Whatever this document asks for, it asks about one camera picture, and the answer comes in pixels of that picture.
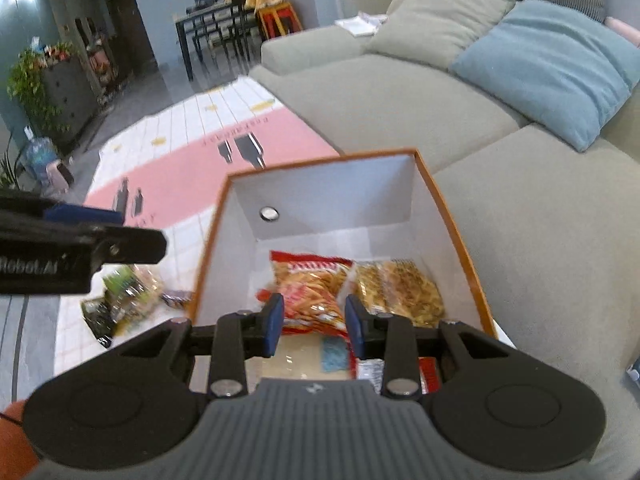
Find dark sausage stick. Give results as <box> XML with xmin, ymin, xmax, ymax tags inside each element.
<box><xmin>160</xmin><ymin>290</ymin><xmax>196</xmax><ymax>309</ymax></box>

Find beige sofa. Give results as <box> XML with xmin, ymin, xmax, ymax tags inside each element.
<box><xmin>248</xmin><ymin>0</ymin><xmax>640</xmax><ymax>480</ymax></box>

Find dark cabinet with plants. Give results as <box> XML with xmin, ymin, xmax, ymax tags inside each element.
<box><xmin>6</xmin><ymin>42</ymin><xmax>76</xmax><ymax>136</ymax></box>

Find grey drawer cabinet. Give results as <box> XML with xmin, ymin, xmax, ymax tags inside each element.
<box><xmin>40</xmin><ymin>55</ymin><xmax>102</xmax><ymax>147</ymax></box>

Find potted leaf plant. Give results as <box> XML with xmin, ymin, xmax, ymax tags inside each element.
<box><xmin>0</xmin><ymin>132</ymin><xmax>27</xmax><ymax>192</ymax></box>

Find red fries snack packet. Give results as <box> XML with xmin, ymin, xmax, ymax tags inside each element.
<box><xmin>256</xmin><ymin>250</ymin><xmax>356</xmax><ymax>343</ymax></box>

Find pink roll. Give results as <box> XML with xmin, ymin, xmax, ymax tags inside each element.
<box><xmin>602</xmin><ymin>16</ymin><xmax>640</xmax><ymax>49</ymax></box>

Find person's orange clothing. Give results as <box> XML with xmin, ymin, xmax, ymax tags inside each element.
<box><xmin>0</xmin><ymin>399</ymin><xmax>40</xmax><ymax>480</ymax></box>

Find dark dining chair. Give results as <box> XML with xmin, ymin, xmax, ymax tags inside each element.
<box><xmin>189</xmin><ymin>5</ymin><xmax>227</xmax><ymax>62</ymax></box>
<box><xmin>227</xmin><ymin>0</ymin><xmax>262</xmax><ymax>57</ymax></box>

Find large water bottle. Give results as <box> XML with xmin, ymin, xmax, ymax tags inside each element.
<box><xmin>22</xmin><ymin>135</ymin><xmax>59</xmax><ymax>186</ymax></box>

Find red stool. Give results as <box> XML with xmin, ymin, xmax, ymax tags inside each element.
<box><xmin>257</xmin><ymin>2</ymin><xmax>304</xmax><ymax>41</ymax></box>

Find pink checked printed tablecloth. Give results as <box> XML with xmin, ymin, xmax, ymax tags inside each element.
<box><xmin>54</xmin><ymin>76</ymin><xmax>517</xmax><ymax>378</ymax></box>

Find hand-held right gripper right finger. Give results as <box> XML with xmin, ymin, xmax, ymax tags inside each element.
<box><xmin>345</xmin><ymin>293</ymin><xmax>519</xmax><ymax>397</ymax></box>

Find beige cushion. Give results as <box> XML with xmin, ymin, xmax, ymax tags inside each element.
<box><xmin>362</xmin><ymin>0</ymin><xmax>517</xmax><ymax>72</ymax></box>

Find blue cushion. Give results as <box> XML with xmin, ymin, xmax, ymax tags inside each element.
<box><xmin>449</xmin><ymin>0</ymin><xmax>640</xmax><ymax>153</ymax></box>

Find papers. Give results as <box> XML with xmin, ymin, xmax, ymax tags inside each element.
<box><xmin>334</xmin><ymin>12</ymin><xmax>389</xmax><ymax>37</ymax></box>

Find orange cardboard box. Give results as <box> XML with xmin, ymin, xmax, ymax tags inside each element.
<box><xmin>187</xmin><ymin>147</ymin><xmax>499</xmax><ymax>397</ymax></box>

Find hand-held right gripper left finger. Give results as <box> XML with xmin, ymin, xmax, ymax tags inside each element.
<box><xmin>117</xmin><ymin>293</ymin><xmax>286</xmax><ymax>399</ymax></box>

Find green snack packet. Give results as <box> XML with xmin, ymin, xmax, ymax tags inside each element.
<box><xmin>102</xmin><ymin>265</ymin><xmax>166</xmax><ymax>336</ymax></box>

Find red spicy strip packet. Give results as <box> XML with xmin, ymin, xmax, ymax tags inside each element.
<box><xmin>417</xmin><ymin>356</ymin><xmax>444</xmax><ymax>395</ymax></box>

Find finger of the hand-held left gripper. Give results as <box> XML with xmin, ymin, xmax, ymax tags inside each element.
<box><xmin>0</xmin><ymin>212</ymin><xmax>168</xmax><ymax>267</ymax></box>
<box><xmin>0</xmin><ymin>191</ymin><xmax>125</xmax><ymax>228</ymax></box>

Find dark seaweed packet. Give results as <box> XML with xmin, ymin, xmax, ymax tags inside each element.
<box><xmin>80</xmin><ymin>297</ymin><xmax>119</xmax><ymax>350</ymax></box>

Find clear sandwich packet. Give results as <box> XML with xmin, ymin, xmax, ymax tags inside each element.
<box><xmin>245</xmin><ymin>332</ymin><xmax>359</xmax><ymax>386</ymax></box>

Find cluttered shelf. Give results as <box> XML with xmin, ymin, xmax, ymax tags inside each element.
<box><xmin>75</xmin><ymin>17</ymin><xmax>122</xmax><ymax>97</ymax></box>

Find clear yellow twist chips bag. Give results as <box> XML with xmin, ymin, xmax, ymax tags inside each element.
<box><xmin>350</xmin><ymin>259</ymin><xmax>446</xmax><ymax>330</ymax></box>

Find pink heater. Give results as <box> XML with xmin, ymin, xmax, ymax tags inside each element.
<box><xmin>47</xmin><ymin>160</ymin><xmax>76</xmax><ymax>192</ymax></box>

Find small white snack packet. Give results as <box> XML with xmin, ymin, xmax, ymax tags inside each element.
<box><xmin>355</xmin><ymin>358</ymin><xmax>386</xmax><ymax>394</ymax></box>

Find dark dining table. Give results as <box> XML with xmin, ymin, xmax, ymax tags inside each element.
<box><xmin>172</xmin><ymin>2</ymin><xmax>262</xmax><ymax>81</ymax></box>

